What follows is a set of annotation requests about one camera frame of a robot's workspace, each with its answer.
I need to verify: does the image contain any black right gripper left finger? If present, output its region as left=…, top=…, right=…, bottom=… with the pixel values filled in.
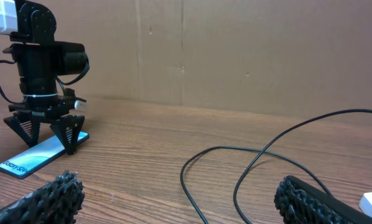
left=0, top=170, right=85, bottom=224

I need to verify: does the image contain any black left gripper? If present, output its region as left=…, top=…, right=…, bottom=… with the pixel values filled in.
left=3, top=42, right=89, bottom=155

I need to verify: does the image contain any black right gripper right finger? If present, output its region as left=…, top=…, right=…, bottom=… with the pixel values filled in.
left=274, top=175, right=372, bottom=224

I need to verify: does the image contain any blue Galaxy smartphone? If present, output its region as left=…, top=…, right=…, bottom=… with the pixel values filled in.
left=0, top=131, right=90, bottom=180

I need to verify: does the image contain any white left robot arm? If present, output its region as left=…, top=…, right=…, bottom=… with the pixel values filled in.
left=0, top=1, right=90, bottom=155

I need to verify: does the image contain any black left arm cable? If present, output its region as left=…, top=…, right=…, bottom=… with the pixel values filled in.
left=0, top=58, right=27, bottom=105

